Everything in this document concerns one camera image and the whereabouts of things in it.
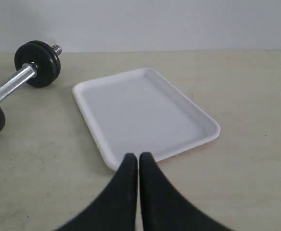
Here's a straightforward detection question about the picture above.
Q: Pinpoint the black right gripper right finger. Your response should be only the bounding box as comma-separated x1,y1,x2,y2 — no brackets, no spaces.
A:
139,152,230,231

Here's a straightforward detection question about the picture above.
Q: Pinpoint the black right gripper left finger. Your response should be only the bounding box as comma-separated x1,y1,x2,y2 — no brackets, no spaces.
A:
57,153,138,231

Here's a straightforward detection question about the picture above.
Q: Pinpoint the chrome dumbbell bar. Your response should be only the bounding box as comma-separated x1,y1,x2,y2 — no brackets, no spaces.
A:
0,44,63,102

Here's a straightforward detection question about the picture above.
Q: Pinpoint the black plate bar end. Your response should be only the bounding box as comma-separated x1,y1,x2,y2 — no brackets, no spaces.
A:
14,43,39,82

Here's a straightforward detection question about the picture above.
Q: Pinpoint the black weight plate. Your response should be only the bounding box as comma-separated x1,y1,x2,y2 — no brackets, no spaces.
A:
27,40,61,88

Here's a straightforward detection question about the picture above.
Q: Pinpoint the white rectangular tray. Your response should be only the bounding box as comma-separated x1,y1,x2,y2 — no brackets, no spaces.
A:
72,68,220,170

